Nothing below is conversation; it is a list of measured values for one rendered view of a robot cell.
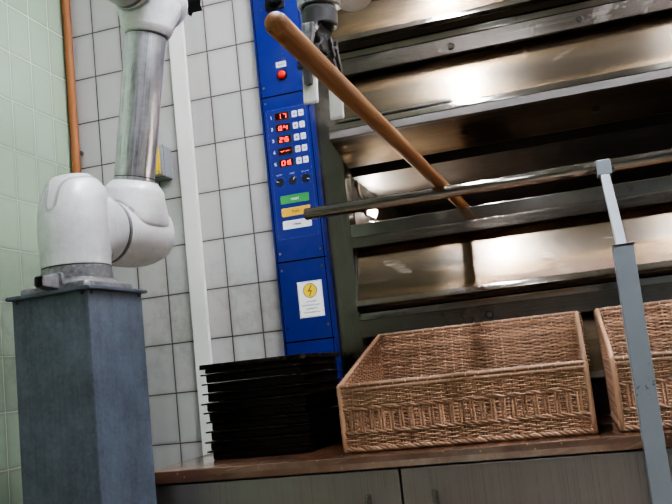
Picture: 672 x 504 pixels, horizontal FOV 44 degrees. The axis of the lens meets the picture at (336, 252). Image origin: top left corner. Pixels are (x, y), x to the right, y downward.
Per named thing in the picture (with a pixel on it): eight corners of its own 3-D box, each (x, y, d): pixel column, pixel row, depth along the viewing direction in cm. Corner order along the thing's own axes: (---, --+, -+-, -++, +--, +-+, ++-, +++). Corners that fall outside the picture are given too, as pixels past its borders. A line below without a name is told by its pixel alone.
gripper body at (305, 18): (310, 20, 176) (313, 62, 175) (293, 6, 168) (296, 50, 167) (343, 13, 173) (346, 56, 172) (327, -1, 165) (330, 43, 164)
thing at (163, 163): (145, 184, 262) (142, 154, 264) (173, 179, 260) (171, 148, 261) (133, 180, 255) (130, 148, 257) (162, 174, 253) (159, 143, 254)
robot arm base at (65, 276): (4, 296, 178) (3, 270, 179) (71, 300, 199) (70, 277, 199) (74, 284, 172) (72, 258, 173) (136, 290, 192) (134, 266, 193)
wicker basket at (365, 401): (386, 433, 231) (375, 333, 234) (596, 414, 216) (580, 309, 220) (339, 455, 184) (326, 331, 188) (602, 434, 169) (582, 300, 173)
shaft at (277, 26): (285, 29, 97) (283, 5, 98) (262, 35, 98) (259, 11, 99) (478, 220, 260) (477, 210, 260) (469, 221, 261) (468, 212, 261)
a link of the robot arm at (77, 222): (23, 271, 184) (17, 175, 187) (80, 276, 200) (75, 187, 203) (79, 260, 177) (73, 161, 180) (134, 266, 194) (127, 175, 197)
